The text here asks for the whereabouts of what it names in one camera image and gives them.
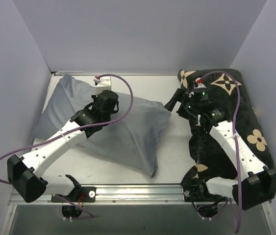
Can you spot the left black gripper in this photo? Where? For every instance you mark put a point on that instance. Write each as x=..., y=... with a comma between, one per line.
x=106, y=98

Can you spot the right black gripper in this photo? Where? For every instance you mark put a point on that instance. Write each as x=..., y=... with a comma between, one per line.
x=180, y=107

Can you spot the grey pillowcase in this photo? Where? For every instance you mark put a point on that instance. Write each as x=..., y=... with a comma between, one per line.
x=131, y=141

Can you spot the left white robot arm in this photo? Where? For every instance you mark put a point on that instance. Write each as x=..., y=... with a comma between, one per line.
x=27, y=173

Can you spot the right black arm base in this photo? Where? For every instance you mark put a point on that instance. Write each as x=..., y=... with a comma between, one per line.
x=195, y=190

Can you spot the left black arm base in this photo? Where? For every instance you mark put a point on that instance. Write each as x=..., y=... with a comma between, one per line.
x=83, y=193

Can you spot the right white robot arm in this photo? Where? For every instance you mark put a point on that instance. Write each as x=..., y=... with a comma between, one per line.
x=231, y=158

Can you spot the black floral plush pillow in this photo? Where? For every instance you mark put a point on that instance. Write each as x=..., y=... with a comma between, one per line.
x=224, y=89

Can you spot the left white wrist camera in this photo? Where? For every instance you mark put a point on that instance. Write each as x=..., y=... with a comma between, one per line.
x=103, y=83

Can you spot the aluminium front rail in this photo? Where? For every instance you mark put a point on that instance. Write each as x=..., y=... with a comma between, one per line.
x=137, y=194

